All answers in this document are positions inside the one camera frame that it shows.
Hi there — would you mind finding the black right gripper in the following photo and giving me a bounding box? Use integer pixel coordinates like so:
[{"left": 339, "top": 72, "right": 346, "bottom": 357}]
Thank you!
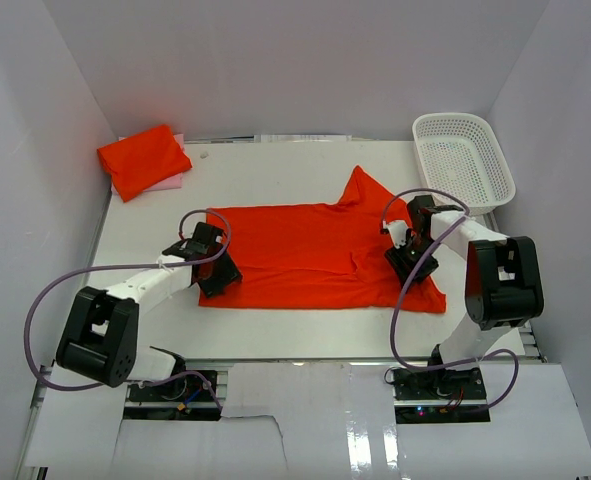
[{"left": 385, "top": 237, "right": 441, "bottom": 294}]

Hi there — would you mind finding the orange t-shirt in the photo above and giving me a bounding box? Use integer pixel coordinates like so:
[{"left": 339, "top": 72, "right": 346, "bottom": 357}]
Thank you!
[
  {"left": 97, "top": 124, "right": 192, "bottom": 202},
  {"left": 199, "top": 167, "right": 446, "bottom": 314}
]

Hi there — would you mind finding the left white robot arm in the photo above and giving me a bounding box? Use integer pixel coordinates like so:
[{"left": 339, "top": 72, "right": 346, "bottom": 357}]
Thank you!
[{"left": 56, "top": 222, "right": 242, "bottom": 387}]

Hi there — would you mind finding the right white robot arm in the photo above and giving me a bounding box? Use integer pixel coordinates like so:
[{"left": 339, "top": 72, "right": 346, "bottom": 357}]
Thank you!
[{"left": 381, "top": 188, "right": 544, "bottom": 399}]

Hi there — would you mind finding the white perforated plastic basket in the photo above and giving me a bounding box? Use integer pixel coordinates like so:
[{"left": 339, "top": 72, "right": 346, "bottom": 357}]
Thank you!
[{"left": 412, "top": 112, "right": 516, "bottom": 216}]

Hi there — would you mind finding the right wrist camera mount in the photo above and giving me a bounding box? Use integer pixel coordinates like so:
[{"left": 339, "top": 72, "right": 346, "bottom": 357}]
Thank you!
[{"left": 381, "top": 220, "right": 412, "bottom": 249}]

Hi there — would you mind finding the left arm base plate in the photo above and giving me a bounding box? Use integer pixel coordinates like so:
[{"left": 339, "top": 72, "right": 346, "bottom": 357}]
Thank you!
[{"left": 123, "top": 370, "right": 221, "bottom": 422}]

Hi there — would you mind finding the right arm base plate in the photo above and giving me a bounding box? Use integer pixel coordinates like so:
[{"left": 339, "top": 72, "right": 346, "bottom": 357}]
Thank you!
[{"left": 384, "top": 367, "right": 491, "bottom": 425}]

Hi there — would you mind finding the aluminium frame rail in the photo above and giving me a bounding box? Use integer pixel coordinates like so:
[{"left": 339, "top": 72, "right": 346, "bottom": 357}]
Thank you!
[{"left": 14, "top": 382, "right": 46, "bottom": 480}]

